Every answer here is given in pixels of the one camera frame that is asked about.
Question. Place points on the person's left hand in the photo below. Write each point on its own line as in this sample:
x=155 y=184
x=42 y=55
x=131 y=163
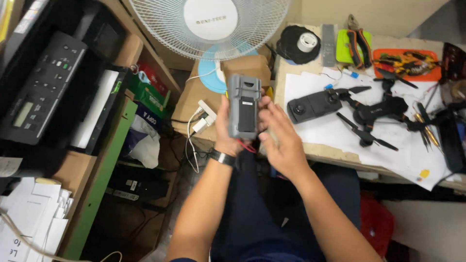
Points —
x=224 y=140

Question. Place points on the person's right hand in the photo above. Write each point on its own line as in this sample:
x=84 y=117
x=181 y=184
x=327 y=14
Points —
x=287 y=153

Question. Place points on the person's right fingers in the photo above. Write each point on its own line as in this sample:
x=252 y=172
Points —
x=273 y=118

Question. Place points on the grey multimeter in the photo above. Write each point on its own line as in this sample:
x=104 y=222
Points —
x=243 y=109

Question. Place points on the red multimeter lead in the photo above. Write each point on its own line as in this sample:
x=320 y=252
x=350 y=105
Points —
x=247 y=146

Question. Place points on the black drone controller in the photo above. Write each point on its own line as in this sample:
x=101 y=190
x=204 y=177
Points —
x=315 y=104

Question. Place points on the white paper sheets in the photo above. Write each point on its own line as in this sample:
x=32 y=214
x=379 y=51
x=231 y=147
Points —
x=327 y=134

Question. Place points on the black wristwatch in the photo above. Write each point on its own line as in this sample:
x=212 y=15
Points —
x=222 y=158

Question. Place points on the white power strip with plugs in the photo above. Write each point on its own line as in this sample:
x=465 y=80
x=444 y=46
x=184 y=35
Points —
x=204 y=115

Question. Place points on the white tape roll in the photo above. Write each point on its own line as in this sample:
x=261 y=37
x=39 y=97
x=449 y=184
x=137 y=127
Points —
x=306 y=42

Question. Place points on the brown cardboard box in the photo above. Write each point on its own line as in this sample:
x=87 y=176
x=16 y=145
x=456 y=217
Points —
x=189 y=105

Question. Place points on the white tube with blue cap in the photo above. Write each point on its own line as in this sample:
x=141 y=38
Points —
x=350 y=73

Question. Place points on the silver remote control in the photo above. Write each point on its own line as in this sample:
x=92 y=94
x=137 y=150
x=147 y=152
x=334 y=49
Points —
x=328 y=45

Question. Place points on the green plastic box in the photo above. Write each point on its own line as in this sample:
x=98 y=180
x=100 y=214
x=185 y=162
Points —
x=342 y=51

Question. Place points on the person's navy trousers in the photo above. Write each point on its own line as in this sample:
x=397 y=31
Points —
x=255 y=218

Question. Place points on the black drone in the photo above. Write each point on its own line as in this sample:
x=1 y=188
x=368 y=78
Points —
x=378 y=111

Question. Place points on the white standing fan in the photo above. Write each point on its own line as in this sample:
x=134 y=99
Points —
x=211 y=25

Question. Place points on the green paper ream packs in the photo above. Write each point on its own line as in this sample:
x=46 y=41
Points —
x=149 y=91

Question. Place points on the white plastic bag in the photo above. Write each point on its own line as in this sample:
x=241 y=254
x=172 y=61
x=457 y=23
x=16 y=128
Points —
x=143 y=143

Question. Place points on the orange tray with parts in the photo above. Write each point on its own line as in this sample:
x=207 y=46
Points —
x=407 y=64

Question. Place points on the red bag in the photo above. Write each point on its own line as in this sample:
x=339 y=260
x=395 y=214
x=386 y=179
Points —
x=376 y=223

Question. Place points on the black device under shelf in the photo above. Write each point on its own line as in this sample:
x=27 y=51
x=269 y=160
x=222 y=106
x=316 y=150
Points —
x=138 y=185

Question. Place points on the gold tipped screwdrivers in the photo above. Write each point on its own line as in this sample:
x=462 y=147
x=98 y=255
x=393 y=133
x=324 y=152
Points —
x=427 y=131

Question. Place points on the yellow sticky note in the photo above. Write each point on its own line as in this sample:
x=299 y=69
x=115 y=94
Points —
x=424 y=173

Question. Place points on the black box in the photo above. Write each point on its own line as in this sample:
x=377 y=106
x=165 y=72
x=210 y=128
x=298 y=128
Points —
x=451 y=142

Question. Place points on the wooden shelf with green edge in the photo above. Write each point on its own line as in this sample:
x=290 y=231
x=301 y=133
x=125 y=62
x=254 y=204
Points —
x=98 y=174

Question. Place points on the black printer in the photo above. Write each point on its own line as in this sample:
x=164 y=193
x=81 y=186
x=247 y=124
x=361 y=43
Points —
x=47 y=83

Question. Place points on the pile of white papers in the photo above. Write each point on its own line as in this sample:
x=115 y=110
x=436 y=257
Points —
x=29 y=218

